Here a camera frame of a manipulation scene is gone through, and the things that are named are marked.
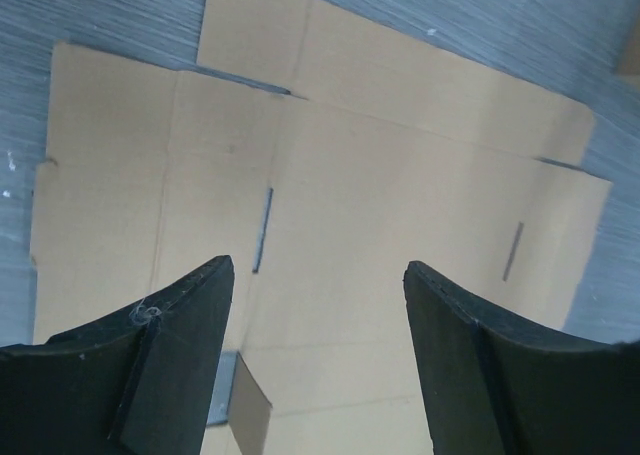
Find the folded brown cardboard box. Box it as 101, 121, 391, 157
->
614, 24, 639, 88

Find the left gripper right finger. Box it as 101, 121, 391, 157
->
403, 261, 639, 454

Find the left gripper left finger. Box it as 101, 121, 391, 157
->
1, 255, 234, 454

